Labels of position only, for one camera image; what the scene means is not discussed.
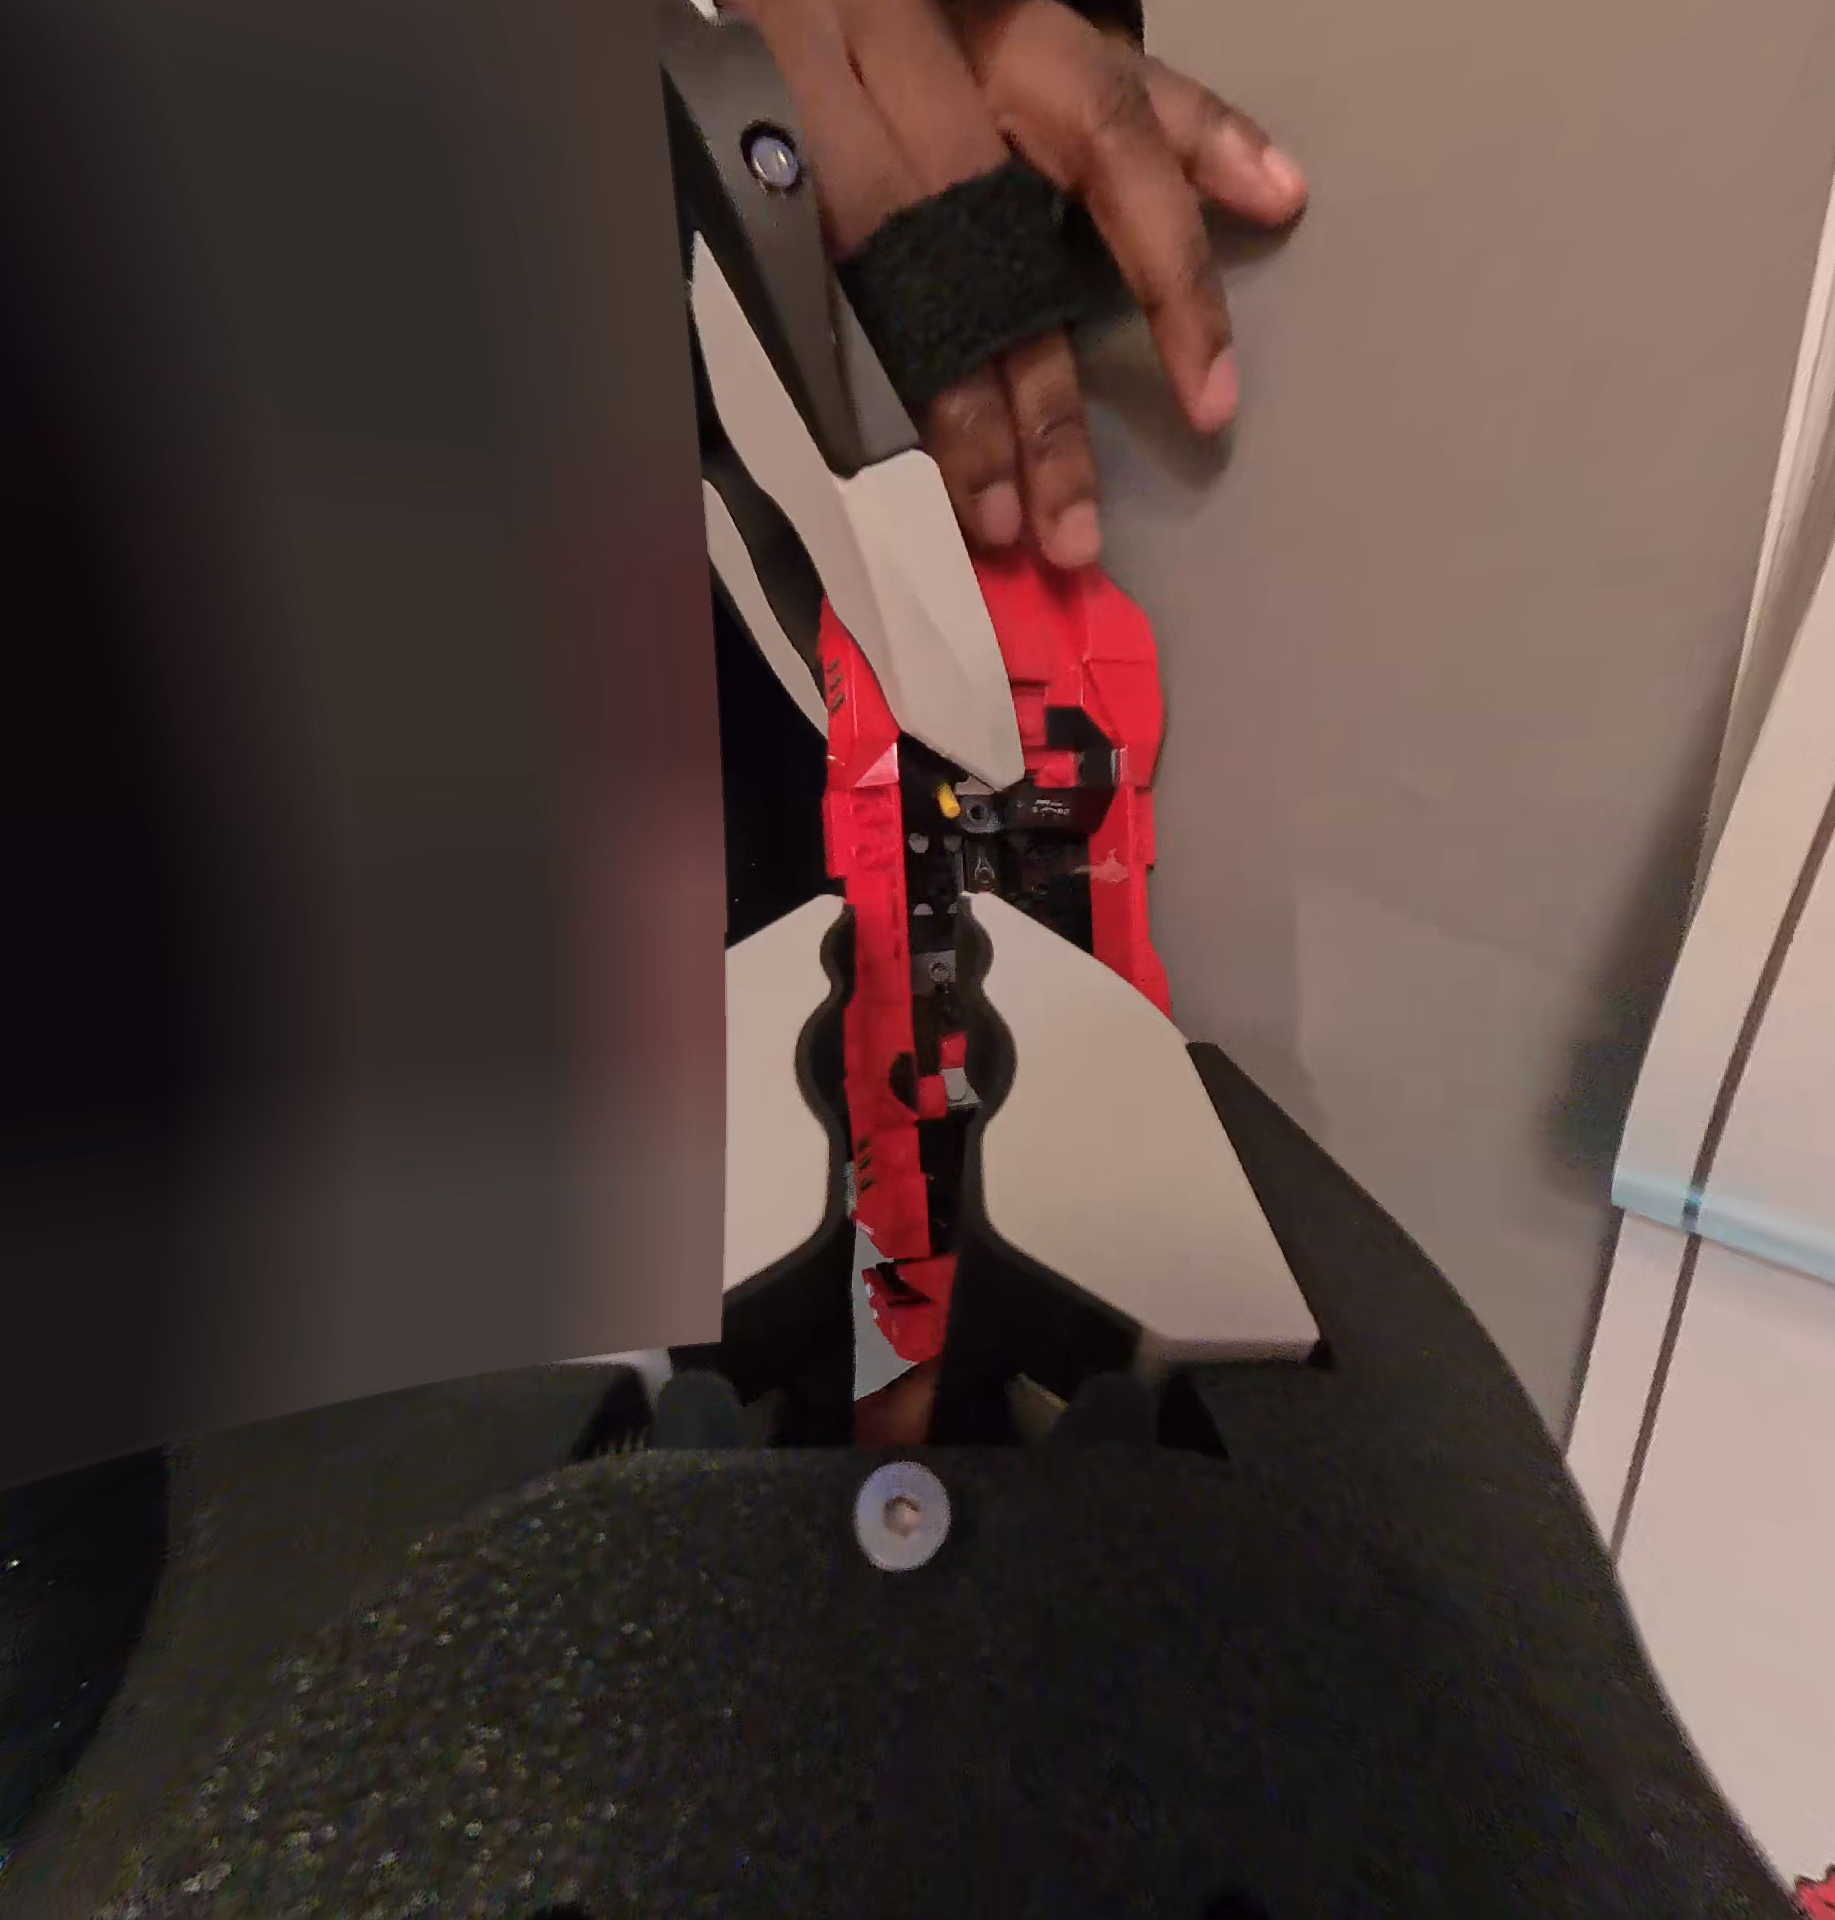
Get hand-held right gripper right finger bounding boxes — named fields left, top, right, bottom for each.
left=938, top=891, right=1327, bottom=1418

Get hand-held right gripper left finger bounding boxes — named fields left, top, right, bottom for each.
left=722, top=896, right=861, bottom=1413

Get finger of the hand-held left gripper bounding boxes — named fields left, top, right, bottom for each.
left=686, top=232, right=1028, bottom=793
left=704, top=480, right=834, bottom=737

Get red lego car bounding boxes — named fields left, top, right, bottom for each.
left=814, top=544, right=1170, bottom=1371

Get lego instruction booklet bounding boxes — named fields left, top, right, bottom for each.
left=1566, top=0, right=1835, bottom=1920

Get person's left hand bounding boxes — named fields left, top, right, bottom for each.
left=730, top=0, right=1310, bottom=571

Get person's right hand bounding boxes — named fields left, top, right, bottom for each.
left=855, top=1356, right=944, bottom=1447

